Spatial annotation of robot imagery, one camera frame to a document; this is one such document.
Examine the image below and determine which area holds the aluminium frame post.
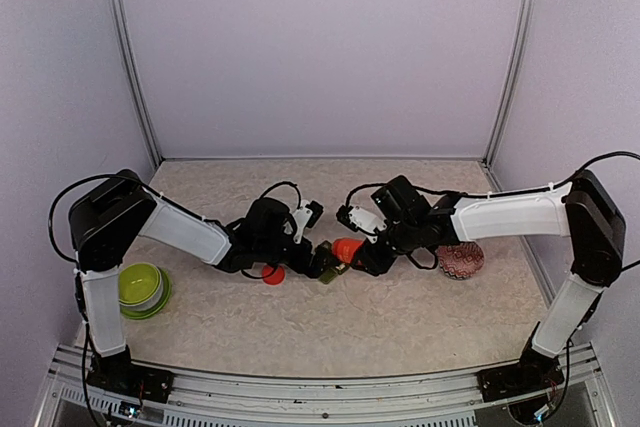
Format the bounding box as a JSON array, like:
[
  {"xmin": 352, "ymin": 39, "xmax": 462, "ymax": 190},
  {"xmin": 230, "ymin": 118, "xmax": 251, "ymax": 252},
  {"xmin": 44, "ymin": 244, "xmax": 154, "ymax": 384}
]
[
  {"xmin": 483, "ymin": 0, "xmax": 535, "ymax": 170},
  {"xmin": 109, "ymin": 0, "xmax": 163, "ymax": 169}
]

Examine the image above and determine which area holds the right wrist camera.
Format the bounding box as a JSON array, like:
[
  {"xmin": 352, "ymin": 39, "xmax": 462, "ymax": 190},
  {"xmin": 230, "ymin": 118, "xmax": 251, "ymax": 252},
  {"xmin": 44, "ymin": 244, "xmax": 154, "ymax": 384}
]
[{"xmin": 336, "ymin": 205, "xmax": 386, "ymax": 243}]

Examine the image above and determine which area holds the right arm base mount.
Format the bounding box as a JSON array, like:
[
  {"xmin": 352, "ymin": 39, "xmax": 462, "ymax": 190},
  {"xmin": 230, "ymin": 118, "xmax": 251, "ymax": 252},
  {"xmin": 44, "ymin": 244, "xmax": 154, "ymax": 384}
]
[{"xmin": 476, "ymin": 362, "xmax": 565, "ymax": 403}]

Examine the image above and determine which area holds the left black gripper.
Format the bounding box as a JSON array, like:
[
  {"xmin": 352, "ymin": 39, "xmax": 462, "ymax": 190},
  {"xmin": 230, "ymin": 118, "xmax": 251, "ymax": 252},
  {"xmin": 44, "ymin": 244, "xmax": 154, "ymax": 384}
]
[{"xmin": 257, "ymin": 235, "xmax": 340, "ymax": 279}]

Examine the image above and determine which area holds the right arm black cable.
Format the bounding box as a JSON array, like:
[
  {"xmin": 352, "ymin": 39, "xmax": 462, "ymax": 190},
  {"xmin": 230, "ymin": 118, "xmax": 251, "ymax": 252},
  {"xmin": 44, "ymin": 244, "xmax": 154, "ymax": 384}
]
[{"xmin": 344, "ymin": 149, "xmax": 640, "ymax": 273}]

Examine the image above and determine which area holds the front aluminium rail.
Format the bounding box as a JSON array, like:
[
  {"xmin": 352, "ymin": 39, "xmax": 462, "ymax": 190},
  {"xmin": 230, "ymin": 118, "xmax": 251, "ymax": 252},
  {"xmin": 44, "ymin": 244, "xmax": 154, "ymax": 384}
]
[{"xmin": 31, "ymin": 345, "xmax": 620, "ymax": 426}]

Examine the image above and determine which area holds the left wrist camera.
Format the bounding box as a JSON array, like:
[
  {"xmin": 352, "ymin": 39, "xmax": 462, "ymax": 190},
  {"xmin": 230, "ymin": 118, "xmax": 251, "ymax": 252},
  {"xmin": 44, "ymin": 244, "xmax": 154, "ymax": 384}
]
[{"xmin": 292, "ymin": 200, "xmax": 324, "ymax": 244}]

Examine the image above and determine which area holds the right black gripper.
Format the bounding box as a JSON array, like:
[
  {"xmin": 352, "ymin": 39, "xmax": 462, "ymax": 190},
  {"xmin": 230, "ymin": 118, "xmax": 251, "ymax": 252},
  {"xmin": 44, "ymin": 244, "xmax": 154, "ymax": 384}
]
[{"xmin": 348, "ymin": 218, "xmax": 419, "ymax": 277}]

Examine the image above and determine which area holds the green bowl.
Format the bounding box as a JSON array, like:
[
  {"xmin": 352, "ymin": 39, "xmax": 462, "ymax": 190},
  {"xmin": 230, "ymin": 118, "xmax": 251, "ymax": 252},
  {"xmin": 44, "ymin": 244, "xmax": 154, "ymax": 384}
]
[{"xmin": 118, "ymin": 263, "xmax": 161, "ymax": 306}]

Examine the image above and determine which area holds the green plate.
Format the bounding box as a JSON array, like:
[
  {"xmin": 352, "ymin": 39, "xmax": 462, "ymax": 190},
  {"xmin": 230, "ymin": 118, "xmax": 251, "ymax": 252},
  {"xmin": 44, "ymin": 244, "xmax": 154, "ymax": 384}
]
[{"xmin": 120, "ymin": 269, "xmax": 172, "ymax": 320}]

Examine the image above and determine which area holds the green weekly pill organizer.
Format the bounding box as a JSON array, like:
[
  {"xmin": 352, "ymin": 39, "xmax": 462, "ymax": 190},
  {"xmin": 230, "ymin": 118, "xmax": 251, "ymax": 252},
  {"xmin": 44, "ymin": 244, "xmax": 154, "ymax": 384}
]
[{"xmin": 318, "ymin": 259, "xmax": 350, "ymax": 285}]

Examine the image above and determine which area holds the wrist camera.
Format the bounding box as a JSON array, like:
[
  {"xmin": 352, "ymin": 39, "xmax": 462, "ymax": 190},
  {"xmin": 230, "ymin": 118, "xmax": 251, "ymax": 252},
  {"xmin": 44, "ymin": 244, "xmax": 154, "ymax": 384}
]
[
  {"xmin": 292, "ymin": 200, "xmax": 324, "ymax": 244},
  {"xmin": 336, "ymin": 205, "xmax": 386, "ymax": 243}
]

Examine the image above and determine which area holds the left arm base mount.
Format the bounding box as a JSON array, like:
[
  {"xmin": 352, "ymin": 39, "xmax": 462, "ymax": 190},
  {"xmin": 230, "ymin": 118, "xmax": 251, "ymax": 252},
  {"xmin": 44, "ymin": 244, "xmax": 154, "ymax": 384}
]
[{"xmin": 87, "ymin": 362, "xmax": 174, "ymax": 404}]

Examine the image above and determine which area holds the right aluminium frame post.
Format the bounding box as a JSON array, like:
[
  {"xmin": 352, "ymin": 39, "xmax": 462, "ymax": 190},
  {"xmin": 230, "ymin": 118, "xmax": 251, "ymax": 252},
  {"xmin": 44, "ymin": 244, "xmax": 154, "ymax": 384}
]
[{"xmin": 483, "ymin": 0, "xmax": 535, "ymax": 170}]

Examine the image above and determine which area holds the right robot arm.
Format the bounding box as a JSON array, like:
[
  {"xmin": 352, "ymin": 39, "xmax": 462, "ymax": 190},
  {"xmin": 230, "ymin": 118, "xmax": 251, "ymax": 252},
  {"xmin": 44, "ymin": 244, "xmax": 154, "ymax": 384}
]
[{"xmin": 336, "ymin": 170, "xmax": 626, "ymax": 391}]

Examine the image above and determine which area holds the red patterned oval tin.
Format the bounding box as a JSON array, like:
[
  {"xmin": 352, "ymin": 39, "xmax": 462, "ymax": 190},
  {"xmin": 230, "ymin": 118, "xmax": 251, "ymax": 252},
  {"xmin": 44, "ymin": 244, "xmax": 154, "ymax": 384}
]
[{"xmin": 436, "ymin": 242, "xmax": 485, "ymax": 280}]

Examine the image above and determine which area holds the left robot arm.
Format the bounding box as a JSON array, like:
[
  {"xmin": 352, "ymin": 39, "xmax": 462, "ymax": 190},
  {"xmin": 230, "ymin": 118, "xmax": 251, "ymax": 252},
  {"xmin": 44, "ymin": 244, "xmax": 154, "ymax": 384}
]
[{"xmin": 68, "ymin": 169, "xmax": 327, "ymax": 392}]

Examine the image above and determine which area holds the red pill bottle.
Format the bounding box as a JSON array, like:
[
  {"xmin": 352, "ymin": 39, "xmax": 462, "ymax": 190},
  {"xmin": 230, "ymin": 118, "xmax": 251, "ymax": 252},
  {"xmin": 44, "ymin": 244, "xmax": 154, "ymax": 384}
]
[{"xmin": 332, "ymin": 238, "xmax": 363, "ymax": 264}]

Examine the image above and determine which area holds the left aluminium frame post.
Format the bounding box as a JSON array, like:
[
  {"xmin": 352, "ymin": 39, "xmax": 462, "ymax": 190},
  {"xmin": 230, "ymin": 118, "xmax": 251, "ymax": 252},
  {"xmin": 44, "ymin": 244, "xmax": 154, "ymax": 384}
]
[{"xmin": 109, "ymin": 0, "xmax": 163, "ymax": 169}]

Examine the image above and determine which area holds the red bottle cap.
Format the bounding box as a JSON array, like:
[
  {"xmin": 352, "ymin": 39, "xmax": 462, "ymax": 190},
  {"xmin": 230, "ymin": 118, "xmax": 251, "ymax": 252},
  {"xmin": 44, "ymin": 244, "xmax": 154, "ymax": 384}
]
[{"xmin": 261, "ymin": 265, "xmax": 286, "ymax": 286}]

